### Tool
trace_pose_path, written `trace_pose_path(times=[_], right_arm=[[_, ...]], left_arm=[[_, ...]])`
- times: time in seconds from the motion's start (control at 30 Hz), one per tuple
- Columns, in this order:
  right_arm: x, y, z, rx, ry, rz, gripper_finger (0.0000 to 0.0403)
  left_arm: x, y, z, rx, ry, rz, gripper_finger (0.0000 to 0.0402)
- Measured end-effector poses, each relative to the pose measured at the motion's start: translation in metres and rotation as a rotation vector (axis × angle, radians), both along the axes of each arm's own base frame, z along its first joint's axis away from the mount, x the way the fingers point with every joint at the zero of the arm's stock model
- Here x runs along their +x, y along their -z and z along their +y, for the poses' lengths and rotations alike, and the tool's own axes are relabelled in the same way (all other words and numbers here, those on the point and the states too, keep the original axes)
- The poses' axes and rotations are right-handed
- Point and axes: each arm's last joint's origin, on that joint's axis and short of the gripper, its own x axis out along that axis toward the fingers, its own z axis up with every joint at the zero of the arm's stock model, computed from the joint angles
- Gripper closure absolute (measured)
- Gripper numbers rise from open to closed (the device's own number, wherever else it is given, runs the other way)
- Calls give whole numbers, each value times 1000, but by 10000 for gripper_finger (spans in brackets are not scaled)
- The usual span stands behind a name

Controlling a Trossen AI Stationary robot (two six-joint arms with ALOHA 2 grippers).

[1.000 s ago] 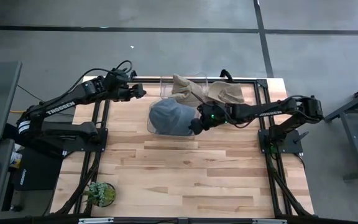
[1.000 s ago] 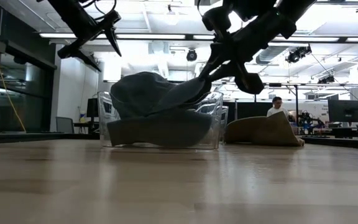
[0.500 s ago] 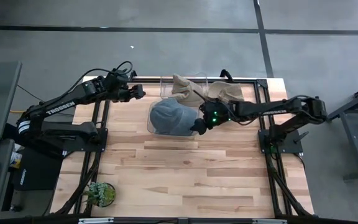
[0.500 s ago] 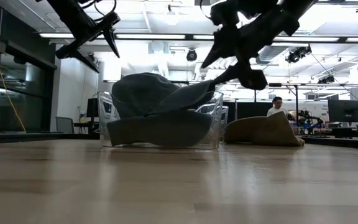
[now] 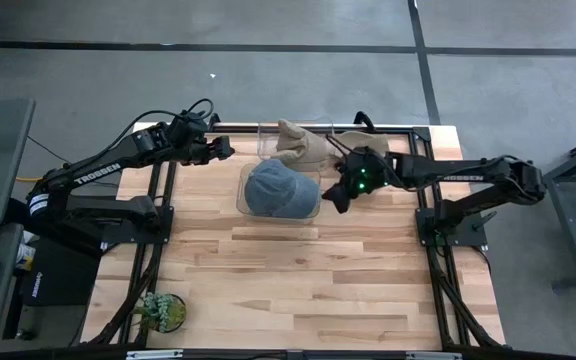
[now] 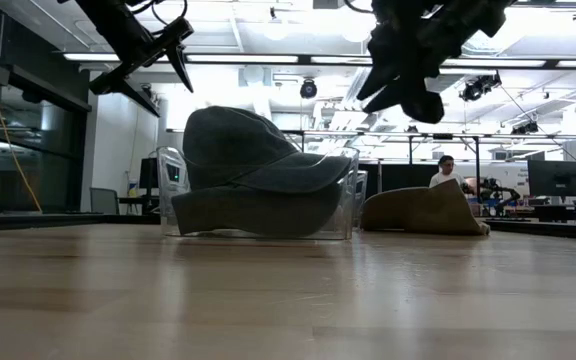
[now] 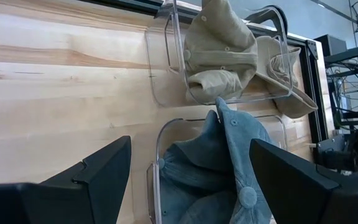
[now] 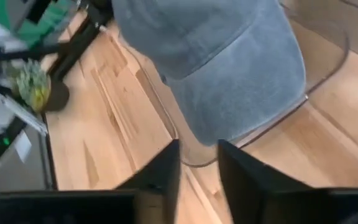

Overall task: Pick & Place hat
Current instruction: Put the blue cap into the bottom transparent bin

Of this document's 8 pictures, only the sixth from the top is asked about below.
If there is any clear plastic bin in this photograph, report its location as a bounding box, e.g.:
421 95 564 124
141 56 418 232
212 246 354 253
156 144 361 241
351 169 370 229

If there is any black background desk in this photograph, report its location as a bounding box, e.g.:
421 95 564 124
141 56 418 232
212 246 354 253
117 195 162 216
530 202 576 226

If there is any yellow cable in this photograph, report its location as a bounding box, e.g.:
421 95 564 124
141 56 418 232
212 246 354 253
0 0 43 212

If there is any black computer monitor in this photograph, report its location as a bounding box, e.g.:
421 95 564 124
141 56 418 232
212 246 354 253
526 159 576 198
138 156 160 191

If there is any tan baseball cap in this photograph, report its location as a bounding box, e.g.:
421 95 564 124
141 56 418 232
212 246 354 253
360 178 492 237

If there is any person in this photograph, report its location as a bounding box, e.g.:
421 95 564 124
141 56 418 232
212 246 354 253
427 154 471 190

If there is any black overhead light rail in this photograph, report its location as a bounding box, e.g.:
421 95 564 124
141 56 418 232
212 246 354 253
62 51 576 71

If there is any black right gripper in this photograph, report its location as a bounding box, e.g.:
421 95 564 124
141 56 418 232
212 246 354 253
356 0 517 125

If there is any grey office chair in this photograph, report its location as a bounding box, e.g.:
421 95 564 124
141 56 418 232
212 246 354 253
89 187 121 216

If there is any blue denim baseball cap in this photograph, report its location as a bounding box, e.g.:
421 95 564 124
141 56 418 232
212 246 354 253
181 105 353 195

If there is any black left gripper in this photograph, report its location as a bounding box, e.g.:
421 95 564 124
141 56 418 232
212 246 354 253
75 0 195 119

